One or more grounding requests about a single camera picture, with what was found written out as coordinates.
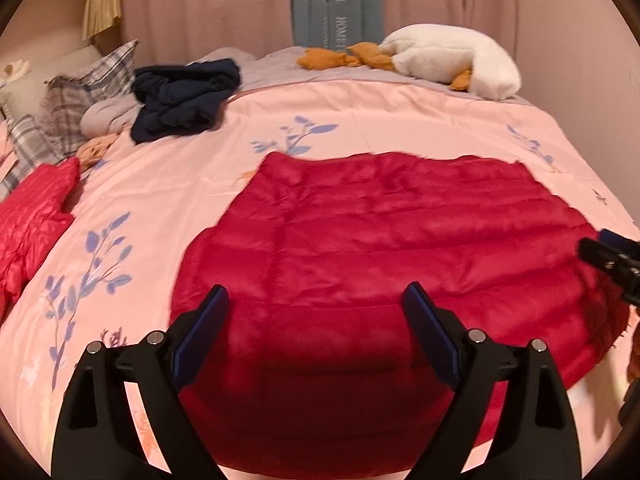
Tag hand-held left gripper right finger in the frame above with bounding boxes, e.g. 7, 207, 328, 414
402, 281, 584, 480

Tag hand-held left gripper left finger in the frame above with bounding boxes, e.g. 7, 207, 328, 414
51, 284, 231, 480

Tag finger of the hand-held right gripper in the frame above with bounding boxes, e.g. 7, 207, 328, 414
599, 228, 640, 262
578, 238, 632, 275

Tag red down jacket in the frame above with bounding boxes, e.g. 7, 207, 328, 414
169, 151, 632, 477

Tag dark navy clothes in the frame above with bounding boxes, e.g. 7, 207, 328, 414
130, 58, 242, 144

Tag pink printed blanket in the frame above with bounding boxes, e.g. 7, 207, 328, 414
0, 81, 640, 480

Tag folded coral down jacket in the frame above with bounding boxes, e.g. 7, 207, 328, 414
0, 157, 82, 307

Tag small orange face plush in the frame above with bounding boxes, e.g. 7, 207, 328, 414
76, 132, 122, 173

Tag grey rolled cloth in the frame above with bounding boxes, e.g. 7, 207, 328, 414
80, 95, 147, 137

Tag white goose plush toy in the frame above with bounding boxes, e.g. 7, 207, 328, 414
296, 23, 522, 100

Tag small plaid pillow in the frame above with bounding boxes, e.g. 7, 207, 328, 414
4, 112, 62, 197

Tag large plaid pillow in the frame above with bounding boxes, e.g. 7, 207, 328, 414
42, 39, 141, 137

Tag grey bed sheet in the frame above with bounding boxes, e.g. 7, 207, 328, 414
186, 46, 533, 107

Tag beige pillow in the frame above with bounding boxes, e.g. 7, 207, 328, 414
0, 45, 102, 113

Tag white plush toys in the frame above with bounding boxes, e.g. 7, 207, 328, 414
0, 59, 32, 88

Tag pink curtain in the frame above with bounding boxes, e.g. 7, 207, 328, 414
117, 0, 621, 106

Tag blue-grey printed curtain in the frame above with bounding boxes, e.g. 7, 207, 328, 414
290, 0, 387, 55

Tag yellow fringed hanging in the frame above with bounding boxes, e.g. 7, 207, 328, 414
82, 0, 123, 41

